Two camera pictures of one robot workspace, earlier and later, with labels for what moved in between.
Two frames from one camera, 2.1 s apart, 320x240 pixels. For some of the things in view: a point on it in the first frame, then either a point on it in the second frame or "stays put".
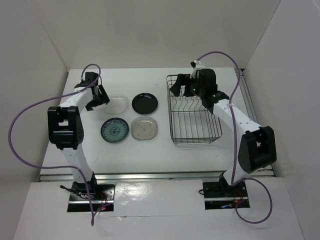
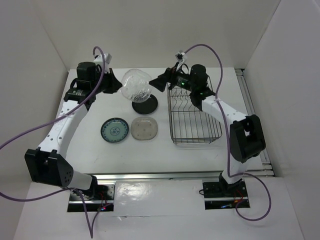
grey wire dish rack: [191, 121] stays put
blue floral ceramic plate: [114, 130] stays put
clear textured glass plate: [117, 104] → [135, 87]
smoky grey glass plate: [144, 128] stays put
